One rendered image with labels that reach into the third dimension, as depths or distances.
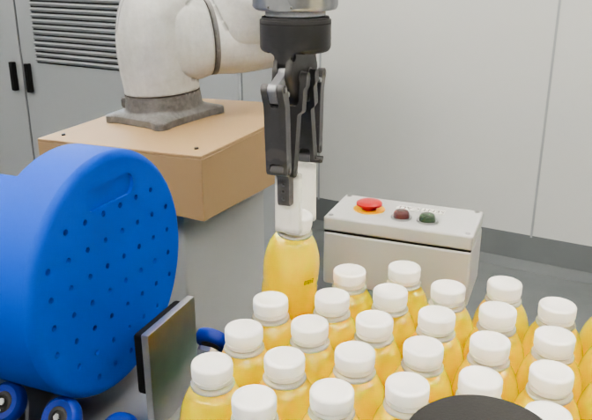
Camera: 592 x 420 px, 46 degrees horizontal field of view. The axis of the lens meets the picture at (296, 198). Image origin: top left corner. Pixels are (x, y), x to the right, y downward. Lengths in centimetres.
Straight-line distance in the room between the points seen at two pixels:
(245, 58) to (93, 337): 78
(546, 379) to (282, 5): 43
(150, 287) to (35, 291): 21
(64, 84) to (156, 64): 162
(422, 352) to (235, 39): 88
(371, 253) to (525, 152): 253
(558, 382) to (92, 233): 48
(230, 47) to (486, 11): 211
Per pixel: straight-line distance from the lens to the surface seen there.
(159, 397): 82
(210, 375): 65
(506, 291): 83
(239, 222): 150
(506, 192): 351
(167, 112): 141
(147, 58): 139
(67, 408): 82
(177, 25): 139
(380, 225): 93
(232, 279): 153
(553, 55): 333
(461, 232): 92
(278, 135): 71
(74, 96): 296
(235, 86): 245
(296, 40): 71
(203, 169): 118
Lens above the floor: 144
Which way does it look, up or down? 19 degrees down
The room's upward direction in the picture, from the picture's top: straight up
